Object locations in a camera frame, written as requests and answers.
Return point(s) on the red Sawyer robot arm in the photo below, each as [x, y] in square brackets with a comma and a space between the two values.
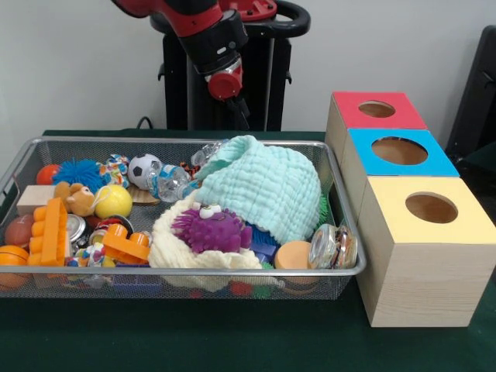
[201, 27]

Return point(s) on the wooden box with three holes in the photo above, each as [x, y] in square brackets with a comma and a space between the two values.
[426, 279]

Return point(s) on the cream knitted cloth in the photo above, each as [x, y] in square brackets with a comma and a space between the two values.
[170, 248]

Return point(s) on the black upright panel on stand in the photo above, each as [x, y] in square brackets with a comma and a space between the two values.
[480, 97]

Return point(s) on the long orange building block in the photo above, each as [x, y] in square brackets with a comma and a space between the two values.
[48, 236]

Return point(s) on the crushed clear plastic bottle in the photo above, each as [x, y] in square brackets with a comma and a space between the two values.
[205, 153]
[168, 182]

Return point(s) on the blue spiky rubber ball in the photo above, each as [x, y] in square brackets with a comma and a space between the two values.
[75, 172]

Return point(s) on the small black white soccer ball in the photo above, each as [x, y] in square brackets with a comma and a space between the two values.
[138, 170]

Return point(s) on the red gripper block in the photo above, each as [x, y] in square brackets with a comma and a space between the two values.
[226, 83]

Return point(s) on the yellow smiley face ball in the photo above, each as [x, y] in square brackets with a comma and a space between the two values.
[114, 203]

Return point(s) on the mint green waffle cloth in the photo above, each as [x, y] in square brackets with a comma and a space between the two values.
[271, 186]

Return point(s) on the brown plush monkey toy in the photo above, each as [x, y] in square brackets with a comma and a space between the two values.
[77, 199]

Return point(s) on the purple spiky monster toy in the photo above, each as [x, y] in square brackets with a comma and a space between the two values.
[217, 230]

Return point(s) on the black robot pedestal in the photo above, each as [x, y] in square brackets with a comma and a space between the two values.
[271, 85]

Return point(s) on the dark green table cloth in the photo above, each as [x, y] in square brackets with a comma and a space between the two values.
[193, 337]

